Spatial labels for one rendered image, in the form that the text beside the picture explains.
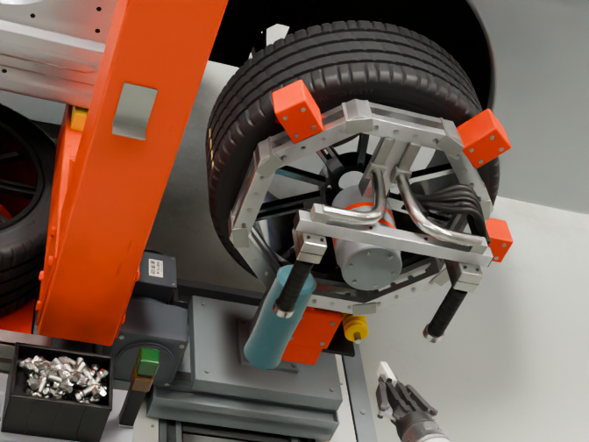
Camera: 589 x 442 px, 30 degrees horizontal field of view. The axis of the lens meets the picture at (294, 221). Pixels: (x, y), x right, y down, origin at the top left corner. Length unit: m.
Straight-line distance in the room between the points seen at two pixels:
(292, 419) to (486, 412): 0.78
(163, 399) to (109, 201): 0.83
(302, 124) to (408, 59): 0.30
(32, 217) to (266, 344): 0.64
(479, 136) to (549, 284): 1.82
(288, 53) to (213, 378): 0.88
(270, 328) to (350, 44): 0.64
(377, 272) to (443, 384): 1.19
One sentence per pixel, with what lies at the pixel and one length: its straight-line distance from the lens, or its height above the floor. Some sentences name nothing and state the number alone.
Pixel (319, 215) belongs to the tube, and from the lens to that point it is 2.12.
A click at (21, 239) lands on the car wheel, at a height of 0.50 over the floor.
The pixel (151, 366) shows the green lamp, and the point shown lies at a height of 0.65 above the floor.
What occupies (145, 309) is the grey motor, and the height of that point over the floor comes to 0.41.
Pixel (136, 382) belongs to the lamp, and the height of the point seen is 0.60.
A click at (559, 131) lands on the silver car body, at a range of 2.83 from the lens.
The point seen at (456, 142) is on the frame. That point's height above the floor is 1.11.
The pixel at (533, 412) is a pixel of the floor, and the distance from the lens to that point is 3.55.
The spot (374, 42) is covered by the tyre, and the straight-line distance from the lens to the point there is 2.39.
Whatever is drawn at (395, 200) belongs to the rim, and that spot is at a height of 0.85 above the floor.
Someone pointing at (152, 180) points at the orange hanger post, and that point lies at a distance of 2.07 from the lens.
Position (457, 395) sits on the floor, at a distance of 3.44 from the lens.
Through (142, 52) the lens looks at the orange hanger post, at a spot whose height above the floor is 1.25.
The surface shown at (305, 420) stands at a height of 0.16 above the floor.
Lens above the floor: 2.24
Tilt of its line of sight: 37 degrees down
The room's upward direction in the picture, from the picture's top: 24 degrees clockwise
